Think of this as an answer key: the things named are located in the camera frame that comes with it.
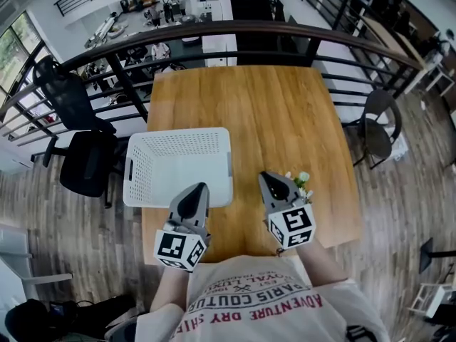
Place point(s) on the dark brown round-backed chair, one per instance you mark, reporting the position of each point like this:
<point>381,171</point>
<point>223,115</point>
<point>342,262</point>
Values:
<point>377,137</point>

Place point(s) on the person's right forearm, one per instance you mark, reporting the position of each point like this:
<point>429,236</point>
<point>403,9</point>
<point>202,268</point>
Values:
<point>320,262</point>

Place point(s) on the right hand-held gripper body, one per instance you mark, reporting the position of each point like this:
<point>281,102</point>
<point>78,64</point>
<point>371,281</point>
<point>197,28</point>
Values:
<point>285,212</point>

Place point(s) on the white artificial flowers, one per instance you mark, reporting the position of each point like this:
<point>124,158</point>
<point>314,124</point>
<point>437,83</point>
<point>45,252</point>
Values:
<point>303,176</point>

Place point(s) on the white perforated plastic basket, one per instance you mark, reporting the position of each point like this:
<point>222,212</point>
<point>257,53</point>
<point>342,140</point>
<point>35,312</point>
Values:
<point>185,162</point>

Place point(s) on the white side table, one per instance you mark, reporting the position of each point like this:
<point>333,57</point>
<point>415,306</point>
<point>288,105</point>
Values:
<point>18,255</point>

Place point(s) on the light wooden long table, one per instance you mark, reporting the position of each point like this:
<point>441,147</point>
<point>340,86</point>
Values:
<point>392,37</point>

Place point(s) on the black bag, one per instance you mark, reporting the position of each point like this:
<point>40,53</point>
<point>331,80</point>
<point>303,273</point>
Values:
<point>32,321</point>

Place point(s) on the white stool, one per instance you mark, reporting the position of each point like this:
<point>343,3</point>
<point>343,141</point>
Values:
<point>432,298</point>

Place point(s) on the black metal balcony railing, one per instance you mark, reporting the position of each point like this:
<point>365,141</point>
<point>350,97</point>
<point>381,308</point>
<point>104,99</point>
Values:
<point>221,28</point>

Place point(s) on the black metal stand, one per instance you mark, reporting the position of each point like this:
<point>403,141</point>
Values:
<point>427,255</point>

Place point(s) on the black mesh office chair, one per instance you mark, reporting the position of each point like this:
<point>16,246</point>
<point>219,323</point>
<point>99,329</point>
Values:
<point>85,155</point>

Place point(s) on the person's printed beige shirt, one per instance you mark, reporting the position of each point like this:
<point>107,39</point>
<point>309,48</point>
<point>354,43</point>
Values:
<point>256,305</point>

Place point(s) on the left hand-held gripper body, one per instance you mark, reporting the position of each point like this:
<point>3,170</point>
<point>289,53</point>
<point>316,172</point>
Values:
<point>185,208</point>

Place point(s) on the person's left forearm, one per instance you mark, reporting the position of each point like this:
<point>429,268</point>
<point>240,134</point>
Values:
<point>171,287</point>

